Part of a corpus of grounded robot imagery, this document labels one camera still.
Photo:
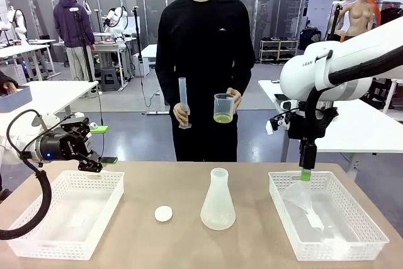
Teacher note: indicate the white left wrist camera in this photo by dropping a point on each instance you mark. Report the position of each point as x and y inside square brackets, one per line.
[48, 120]

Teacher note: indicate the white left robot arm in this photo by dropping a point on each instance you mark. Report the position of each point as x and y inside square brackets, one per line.
[17, 140]

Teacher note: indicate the translucent conical flask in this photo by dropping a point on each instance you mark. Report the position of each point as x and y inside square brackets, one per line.
[218, 209]

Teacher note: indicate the clear plastic beaker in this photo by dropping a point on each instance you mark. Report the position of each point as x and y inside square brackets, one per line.
[223, 106]

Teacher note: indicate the clear graduated cylinder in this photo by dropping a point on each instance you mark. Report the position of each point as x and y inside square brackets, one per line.
[183, 92]

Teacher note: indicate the mannequin in orange top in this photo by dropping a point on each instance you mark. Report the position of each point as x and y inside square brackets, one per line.
[375, 7]

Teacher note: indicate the white table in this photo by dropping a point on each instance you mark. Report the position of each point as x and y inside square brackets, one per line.
[53, 92]
[355, 127]

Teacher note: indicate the black light stand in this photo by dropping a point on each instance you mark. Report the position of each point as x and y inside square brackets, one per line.
[137, 39]

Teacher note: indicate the black phone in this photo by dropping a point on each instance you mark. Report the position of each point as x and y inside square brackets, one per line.
[279, 96]

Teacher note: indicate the person's left hand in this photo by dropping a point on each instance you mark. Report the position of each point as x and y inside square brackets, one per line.
[237, 99]

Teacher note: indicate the beige mannequin torso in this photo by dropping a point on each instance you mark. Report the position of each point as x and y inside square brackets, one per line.
[357, 17]

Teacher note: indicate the grey step stool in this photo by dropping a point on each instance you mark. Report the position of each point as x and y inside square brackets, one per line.
[110, 78]

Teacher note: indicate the white round flask cap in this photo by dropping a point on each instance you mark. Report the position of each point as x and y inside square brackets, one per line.
[163, 214]

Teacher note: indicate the white perforated plastic basket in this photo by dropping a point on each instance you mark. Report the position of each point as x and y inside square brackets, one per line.
[66, 218]
[327, 218]

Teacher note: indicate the small white robot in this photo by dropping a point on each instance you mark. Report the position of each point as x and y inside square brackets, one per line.
[17, 23]

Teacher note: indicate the person in black sweater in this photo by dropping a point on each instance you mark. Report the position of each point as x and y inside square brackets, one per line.
[204, 45]

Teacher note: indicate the person's right forearm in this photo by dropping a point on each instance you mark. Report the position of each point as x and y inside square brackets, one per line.
[167, 89]

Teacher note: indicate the clear plastic funnel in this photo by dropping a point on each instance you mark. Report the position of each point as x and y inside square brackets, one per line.
[296, 198]

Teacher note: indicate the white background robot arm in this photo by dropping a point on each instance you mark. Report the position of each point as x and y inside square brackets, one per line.
[116, 18]

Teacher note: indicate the person's right hand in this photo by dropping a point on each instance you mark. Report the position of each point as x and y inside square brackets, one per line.
[177, 113]

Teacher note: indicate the white workbench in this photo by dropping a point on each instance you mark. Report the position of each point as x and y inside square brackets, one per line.
[25, 50]

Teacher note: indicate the person's left forearm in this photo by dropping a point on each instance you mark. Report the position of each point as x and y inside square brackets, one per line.
[245, 77]

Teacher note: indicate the person in purple hoodie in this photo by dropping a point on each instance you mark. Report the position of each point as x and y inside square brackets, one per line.
[72, 23]

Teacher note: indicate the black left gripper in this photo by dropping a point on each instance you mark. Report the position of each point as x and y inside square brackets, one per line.
[60, 146]

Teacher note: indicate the shoe rack with shoes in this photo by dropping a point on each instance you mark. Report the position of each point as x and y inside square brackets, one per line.
[278, 49]

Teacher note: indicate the person with dark sleeve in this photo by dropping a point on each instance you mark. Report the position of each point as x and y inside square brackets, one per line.
[6, 81]

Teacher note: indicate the grey-blue box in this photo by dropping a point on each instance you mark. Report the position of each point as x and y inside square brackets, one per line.
[15, 99]

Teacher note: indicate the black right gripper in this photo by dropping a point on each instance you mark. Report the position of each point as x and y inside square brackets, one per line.
[296, 127]

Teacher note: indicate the black tripod stand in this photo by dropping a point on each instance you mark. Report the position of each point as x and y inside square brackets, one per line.
[82, 45]

